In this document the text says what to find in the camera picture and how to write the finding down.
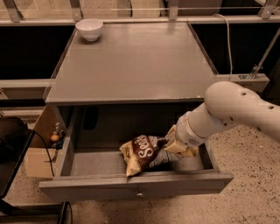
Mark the grey metal rail frame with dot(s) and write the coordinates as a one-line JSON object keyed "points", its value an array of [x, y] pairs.
{"points": [[25, 15]]}

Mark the cardboard box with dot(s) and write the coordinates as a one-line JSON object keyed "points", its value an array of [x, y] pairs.
{"points": [[43, 156]]}

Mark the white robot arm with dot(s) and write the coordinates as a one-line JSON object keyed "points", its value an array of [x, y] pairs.
{"points": [[225, 105]]}

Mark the black chair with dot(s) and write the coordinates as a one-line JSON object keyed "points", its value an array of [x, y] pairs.
{"points": [[15, 138]]}

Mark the small orange ball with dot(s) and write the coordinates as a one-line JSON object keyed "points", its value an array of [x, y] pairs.
{"points": [[54, 138]]}

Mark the brown chip bag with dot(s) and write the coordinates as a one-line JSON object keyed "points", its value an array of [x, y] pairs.
{"points": [[145, 152]]}

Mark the grey open top drawer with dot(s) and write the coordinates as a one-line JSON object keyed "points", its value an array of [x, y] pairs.
{"points": [[92, 167]]}

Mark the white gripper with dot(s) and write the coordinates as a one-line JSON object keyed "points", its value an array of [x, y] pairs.
{"points": [[186, 135]]}

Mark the grey wooden cabinet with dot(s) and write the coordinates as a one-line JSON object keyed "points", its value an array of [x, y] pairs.
{"points": [[135, 74]]}

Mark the white ceramic bowl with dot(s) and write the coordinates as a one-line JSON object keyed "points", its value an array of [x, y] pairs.
{"points": [[90, 29]]}

